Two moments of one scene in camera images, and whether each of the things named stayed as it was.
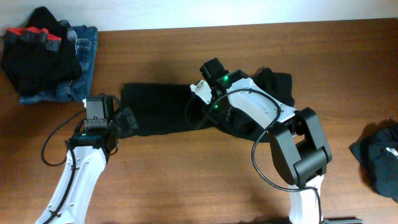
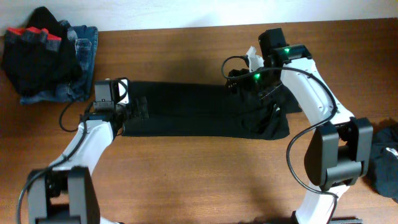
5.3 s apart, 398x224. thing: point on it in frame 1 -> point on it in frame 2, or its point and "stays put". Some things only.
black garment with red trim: x=40 y=57 stays put
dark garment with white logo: x=377 y=152 stays put
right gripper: x=217 y=112 -> x=247 y=84
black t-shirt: x=150 y=108 stays put
